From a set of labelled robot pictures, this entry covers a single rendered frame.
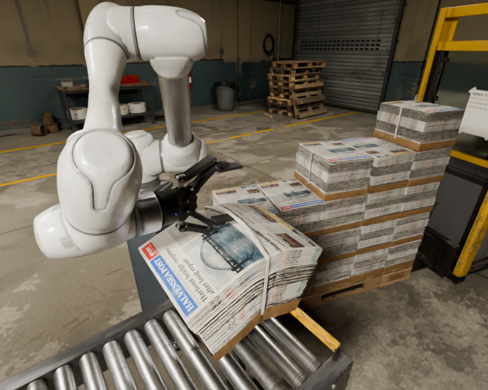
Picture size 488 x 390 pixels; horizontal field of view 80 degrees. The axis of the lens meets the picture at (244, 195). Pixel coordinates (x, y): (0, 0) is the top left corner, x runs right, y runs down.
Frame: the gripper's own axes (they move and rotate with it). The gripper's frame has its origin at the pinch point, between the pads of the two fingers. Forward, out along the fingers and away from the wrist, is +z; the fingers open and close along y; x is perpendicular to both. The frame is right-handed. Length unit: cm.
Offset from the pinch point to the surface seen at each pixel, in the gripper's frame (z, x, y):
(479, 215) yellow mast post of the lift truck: 192, 20, 51
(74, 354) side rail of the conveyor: -40, -18, 52
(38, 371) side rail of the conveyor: -49, -19, 53
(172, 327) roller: -13, -10, 51
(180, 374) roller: -18, 6, 50
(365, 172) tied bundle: 110, -24, 22
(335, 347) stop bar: 21, 28, 44
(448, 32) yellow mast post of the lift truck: 212, -45, -58
